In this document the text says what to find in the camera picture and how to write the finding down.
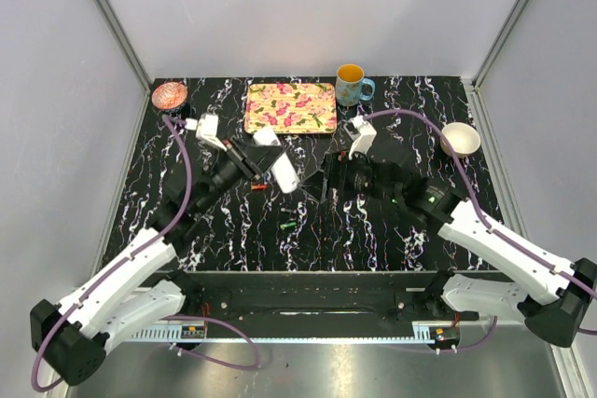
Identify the white remote control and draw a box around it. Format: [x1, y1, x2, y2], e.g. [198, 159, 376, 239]
[253, 127, 299, 194]

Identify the green yellow battery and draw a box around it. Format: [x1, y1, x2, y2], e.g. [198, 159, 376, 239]
[280, 222, 297, 229]

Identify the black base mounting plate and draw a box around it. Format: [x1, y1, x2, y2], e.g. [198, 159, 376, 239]
[183, 286, 479, 323]

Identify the blue mug yellow inside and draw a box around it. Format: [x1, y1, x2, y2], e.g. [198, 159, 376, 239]
[335, 63, 376, 107]

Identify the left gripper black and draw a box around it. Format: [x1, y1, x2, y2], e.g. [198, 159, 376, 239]
[197, 135, 285, 213]

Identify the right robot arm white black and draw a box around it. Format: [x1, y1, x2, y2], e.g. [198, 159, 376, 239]
[300, 152, 596, 348]

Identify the cream white bowl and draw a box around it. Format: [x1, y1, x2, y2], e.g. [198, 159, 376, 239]
[441, 122, 481, 158]

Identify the red patterned bowl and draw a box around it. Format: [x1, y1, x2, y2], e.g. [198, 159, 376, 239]
[151, 81, 188, 111]

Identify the floral yellow tray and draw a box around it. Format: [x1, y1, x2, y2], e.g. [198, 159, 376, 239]
[244, 82, 338, 134]

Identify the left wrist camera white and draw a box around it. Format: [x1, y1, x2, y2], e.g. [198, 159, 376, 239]
[186, 113, 226, 150]

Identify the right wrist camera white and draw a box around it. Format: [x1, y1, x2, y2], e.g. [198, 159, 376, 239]
[344, 116, 377, 160]

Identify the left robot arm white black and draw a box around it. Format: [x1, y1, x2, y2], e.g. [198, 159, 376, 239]
[30, 133, 285, 392]

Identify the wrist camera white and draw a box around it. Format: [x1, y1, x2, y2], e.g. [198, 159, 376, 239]
[186, 113, 226, 150]
[344, 116, 377, 160]

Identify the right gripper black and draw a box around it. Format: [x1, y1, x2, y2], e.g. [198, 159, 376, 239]
[299, 145, 401, 204]

